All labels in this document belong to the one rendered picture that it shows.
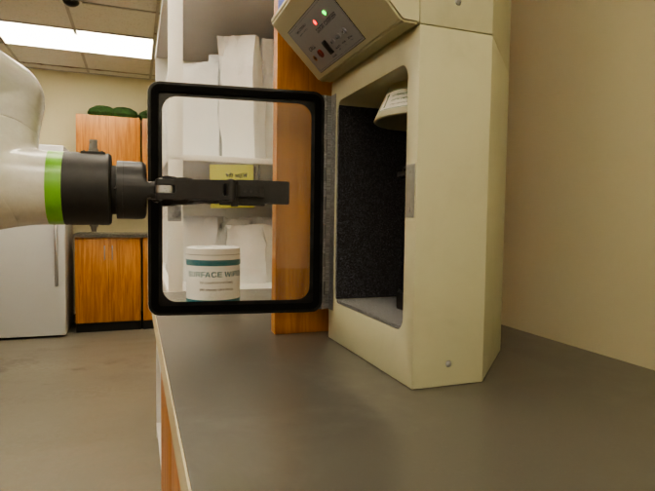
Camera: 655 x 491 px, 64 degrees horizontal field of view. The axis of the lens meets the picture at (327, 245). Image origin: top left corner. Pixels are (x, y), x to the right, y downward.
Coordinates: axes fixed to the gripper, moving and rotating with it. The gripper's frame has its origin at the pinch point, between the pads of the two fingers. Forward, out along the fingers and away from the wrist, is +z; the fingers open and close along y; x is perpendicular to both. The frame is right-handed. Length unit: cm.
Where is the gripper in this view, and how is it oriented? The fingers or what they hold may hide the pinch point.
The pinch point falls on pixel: (267, 194)
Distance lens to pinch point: 76.3
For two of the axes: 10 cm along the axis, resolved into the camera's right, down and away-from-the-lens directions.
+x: -0.2, 10.0, 0.5
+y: -3.4, -0.6, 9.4
